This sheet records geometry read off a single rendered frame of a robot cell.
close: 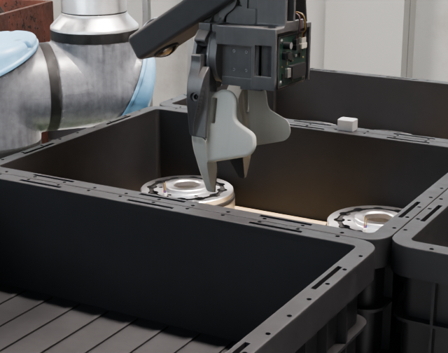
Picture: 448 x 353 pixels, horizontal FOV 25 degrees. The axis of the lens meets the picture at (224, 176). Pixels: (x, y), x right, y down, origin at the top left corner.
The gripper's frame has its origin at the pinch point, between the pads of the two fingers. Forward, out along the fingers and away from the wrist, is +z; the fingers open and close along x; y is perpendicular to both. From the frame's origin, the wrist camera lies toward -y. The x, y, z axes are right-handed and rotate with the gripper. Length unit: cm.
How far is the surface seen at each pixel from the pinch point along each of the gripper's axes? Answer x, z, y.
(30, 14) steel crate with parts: 243, 21, -226
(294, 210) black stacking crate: 17.5, 8.5, -0.5
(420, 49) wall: 276, 27, -74
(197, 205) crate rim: -10.7, 0.1, 3.9
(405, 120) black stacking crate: 47.3, 3.6, 1.2
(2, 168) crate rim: -10.3, -0.1, -17.2
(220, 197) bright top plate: 10.5, 6.1, -6.0
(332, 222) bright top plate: 9.0, 6.3, 7.6
